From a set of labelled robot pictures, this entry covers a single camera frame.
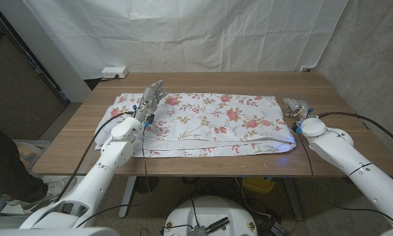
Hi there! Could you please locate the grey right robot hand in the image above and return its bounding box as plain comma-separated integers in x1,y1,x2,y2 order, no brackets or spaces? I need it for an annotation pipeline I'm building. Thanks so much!
282,96,314,119

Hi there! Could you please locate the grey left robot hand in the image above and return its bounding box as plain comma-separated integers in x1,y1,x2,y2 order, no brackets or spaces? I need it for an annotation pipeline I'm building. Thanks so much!
134,79,168,125

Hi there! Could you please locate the white floral cloth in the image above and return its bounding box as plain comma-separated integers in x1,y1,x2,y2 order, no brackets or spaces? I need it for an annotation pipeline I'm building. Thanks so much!
94,92,297,159

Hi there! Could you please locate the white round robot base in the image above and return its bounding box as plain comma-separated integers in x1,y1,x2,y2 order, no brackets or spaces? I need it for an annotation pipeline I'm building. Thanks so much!
163,195,258,236

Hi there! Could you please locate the white power strip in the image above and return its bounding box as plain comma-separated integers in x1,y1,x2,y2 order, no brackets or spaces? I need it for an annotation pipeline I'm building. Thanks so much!
101,66,129,79

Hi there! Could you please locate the black round floor object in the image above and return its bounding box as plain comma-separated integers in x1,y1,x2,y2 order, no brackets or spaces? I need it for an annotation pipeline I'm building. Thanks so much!
133,176,160,194

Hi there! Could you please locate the white backdrop sheet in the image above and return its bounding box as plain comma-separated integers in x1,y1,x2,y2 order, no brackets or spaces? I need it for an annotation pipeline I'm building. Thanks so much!
21,0,350,81

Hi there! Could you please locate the yellow object under table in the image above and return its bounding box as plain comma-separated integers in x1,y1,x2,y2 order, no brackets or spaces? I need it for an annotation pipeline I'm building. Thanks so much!
241,176,276,193

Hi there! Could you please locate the grey table leg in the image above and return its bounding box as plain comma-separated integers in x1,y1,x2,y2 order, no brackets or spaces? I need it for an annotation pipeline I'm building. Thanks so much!
283,176,305,221

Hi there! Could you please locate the white table leg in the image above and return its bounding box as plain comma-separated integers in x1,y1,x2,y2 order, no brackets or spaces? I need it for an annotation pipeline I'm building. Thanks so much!
118,176,137,218

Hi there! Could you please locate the white grey sneaker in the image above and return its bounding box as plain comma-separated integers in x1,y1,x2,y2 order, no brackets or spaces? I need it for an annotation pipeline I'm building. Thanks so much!
19,176,78,210

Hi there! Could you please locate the black power adapter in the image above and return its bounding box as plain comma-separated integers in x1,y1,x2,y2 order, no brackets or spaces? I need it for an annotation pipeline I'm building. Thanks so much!
260,218,286,236

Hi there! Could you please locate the clear plastic storage box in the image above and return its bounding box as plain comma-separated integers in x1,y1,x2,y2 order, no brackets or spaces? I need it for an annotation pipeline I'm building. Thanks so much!
12,140,52,171

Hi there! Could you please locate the dark wooden door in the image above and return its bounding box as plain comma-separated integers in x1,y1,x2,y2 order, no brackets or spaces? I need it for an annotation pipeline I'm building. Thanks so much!
0,6,69,140

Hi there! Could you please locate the grey metal connector block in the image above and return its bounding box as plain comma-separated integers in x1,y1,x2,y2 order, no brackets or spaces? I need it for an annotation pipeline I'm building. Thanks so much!
189,225,210,236

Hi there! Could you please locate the black tool on base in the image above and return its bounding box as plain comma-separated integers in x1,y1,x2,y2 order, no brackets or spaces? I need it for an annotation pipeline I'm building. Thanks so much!
206,216,231,234

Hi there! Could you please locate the person in dark trousers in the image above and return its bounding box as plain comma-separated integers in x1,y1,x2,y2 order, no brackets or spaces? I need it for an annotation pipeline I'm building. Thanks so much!
0,118,49,203

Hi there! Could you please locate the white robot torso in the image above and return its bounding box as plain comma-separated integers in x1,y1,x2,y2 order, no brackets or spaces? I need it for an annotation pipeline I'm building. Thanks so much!
0,227,121,236

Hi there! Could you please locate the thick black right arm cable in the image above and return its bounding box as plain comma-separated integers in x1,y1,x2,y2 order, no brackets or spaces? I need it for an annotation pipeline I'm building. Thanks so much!
315,111,393,150

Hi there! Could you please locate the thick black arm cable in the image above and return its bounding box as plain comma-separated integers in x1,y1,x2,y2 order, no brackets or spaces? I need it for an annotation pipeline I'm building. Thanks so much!
54,111,135,203
315,111,393,150

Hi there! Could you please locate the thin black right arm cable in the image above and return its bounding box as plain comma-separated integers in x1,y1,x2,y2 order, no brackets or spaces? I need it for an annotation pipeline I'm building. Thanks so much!
297,130,393,227

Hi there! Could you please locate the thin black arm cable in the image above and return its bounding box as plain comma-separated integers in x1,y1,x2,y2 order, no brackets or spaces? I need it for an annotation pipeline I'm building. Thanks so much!
75,126,151,228
297,130,393,227

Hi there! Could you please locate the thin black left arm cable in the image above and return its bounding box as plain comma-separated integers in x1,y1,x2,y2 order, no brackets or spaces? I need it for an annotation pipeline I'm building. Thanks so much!
75,126,151,228

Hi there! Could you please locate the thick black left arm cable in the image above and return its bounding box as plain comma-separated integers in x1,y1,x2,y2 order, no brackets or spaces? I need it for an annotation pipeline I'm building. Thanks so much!
54,111,135,203

